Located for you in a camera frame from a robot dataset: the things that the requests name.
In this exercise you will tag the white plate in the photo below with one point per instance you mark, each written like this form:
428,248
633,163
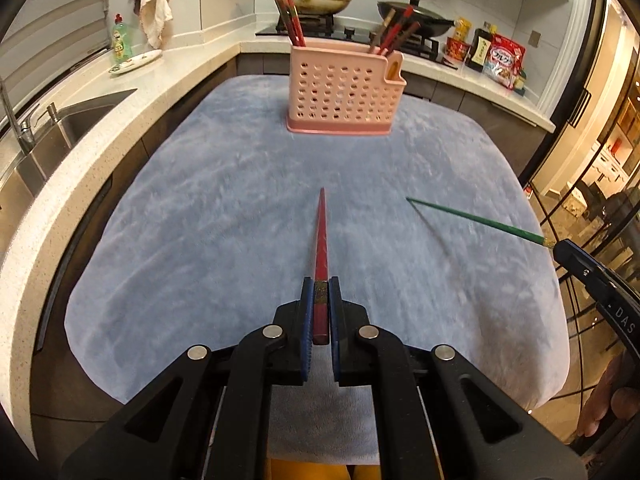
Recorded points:
135,61

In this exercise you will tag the black gas stove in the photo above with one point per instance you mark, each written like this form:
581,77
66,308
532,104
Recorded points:
345,27

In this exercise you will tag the green dish soap bottle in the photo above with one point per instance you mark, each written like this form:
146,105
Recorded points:
121,42

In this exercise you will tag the red white cereal bag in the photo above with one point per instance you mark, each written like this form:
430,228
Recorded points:
505,62

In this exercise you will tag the window blind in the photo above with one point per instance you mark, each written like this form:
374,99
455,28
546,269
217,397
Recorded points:
50,20

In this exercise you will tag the blue fleece blanket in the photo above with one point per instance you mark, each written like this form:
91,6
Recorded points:
200,235

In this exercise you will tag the person's right hand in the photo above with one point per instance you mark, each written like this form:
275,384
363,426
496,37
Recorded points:
602,400

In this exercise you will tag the dark red chopstick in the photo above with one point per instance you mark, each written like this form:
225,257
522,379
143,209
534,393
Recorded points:
321,240
406,35

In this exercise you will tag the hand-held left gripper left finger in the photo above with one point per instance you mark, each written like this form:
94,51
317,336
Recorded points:
308,340

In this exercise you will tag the chrome sink faucet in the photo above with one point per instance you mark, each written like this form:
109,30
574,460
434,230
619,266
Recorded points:
20,120

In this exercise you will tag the dark sauce bottle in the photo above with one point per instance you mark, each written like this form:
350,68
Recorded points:
481,50

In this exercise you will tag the yellow snack bag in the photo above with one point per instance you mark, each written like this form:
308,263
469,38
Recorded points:
463,29

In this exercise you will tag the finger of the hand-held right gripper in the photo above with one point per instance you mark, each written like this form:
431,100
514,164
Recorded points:
580,265

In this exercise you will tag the green chopstick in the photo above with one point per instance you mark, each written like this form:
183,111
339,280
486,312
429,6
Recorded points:
475,220

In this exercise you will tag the red snack packet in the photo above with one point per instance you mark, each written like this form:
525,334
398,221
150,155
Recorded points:
456,49

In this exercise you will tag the steel kitchen sink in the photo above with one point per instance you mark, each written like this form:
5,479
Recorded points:
75,125

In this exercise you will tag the white stone countertop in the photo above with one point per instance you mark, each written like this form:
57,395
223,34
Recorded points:
165,75

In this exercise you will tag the wall socket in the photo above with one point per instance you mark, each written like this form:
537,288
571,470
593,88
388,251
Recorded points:
536,39

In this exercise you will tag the person's yellow clothing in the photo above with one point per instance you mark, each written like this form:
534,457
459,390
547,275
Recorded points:
305,470

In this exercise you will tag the black wok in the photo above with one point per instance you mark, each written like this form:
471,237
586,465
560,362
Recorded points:
425,20

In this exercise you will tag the pink perforated plastic basket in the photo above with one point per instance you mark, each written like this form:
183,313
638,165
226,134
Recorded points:
340,90

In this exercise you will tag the blue green packet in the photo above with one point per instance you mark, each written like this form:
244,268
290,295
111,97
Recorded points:
521,84

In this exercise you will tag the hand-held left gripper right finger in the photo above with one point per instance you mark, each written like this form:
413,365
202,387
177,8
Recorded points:
335,340

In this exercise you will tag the bright red chopstick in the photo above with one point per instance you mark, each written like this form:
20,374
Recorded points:
296,24
397,27

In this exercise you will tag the black framed glass door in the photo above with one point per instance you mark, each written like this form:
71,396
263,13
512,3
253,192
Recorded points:
575,160

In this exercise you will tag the small chrome soap dispenser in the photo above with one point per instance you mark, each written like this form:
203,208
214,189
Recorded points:
52,114

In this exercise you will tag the white hanging towel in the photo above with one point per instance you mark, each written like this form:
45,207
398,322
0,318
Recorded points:
156,5

